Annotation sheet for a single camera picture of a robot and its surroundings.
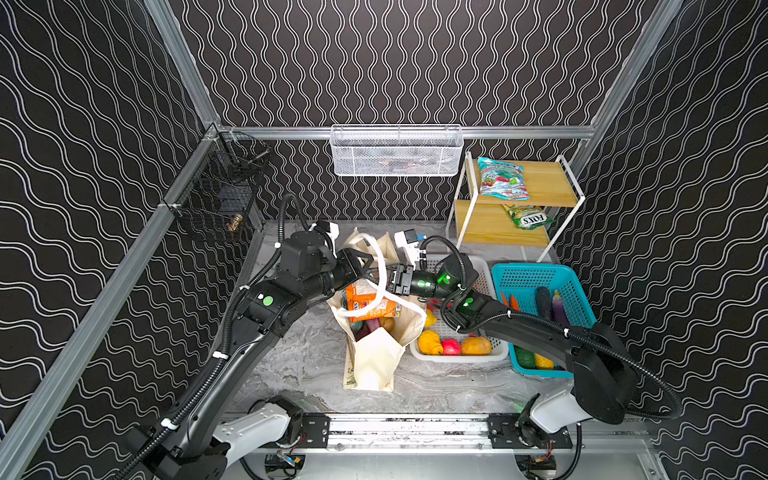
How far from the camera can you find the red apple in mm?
833

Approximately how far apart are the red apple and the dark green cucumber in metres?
0.31

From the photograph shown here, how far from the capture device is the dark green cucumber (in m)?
0.94
